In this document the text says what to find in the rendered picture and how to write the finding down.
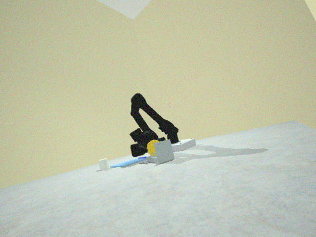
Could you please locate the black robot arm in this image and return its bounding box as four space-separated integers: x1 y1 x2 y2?
129 93 180 145

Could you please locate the yellow round plate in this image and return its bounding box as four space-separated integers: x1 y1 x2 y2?
147 140 159 155

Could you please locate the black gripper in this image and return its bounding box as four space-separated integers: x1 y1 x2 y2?
130 137 166 157

